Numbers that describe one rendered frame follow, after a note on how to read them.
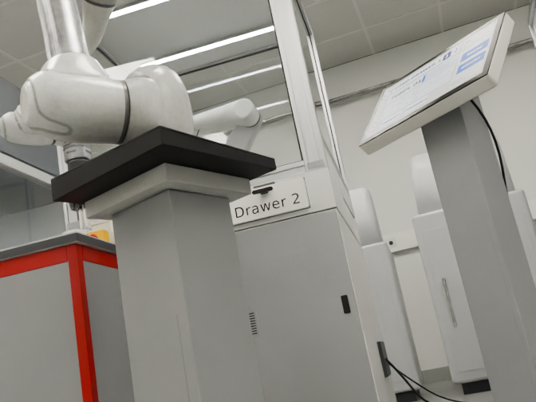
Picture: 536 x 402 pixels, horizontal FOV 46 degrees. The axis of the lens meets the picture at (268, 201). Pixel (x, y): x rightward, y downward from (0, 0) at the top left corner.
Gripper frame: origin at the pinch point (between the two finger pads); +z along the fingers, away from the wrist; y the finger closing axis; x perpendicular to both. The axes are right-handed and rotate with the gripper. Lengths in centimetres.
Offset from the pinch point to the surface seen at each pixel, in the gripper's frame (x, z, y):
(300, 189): 25, 1, 69
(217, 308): -53, 44, 58
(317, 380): 26, 65, 61
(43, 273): -33.8, 22.7, 4.6
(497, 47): -8, -16, 138
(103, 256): -18.8, 18.2, 14.9
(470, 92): -8, -5, 127
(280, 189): 25, -1, 62
